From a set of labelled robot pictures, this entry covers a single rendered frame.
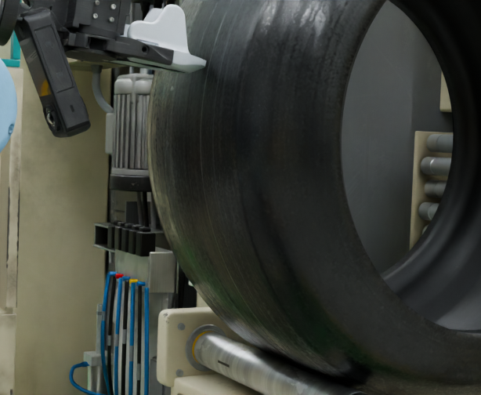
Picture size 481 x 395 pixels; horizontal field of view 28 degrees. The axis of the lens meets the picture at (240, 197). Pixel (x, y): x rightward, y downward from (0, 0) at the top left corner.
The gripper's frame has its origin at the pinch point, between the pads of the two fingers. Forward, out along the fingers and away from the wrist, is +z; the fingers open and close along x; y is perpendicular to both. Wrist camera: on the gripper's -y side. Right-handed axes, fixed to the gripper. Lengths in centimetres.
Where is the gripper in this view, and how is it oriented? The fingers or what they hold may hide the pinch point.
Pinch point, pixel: (192, 69)
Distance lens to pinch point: 97.7
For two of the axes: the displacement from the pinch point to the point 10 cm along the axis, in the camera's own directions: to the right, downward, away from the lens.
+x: -4.8, -0.7, 8.7
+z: 8.7, 1.2, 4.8
